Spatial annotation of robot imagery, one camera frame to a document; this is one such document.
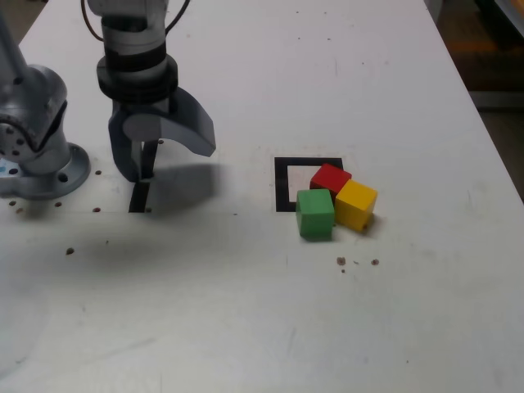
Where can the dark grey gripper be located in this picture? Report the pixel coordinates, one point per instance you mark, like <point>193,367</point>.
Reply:
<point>143,108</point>

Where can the green cube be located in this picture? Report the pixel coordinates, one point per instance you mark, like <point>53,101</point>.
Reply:
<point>315,215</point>

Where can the red cube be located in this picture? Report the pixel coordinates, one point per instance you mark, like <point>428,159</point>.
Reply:
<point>329,177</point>

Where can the yellow cube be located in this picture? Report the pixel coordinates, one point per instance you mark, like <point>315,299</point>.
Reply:
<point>354,204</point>

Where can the black tape square outline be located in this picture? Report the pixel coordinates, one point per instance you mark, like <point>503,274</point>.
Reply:
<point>281,184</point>

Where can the black tape strip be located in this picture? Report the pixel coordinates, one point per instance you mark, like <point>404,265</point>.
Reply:
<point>139,198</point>

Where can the brown wooden furniture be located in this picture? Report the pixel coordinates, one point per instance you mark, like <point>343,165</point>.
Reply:
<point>483,53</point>

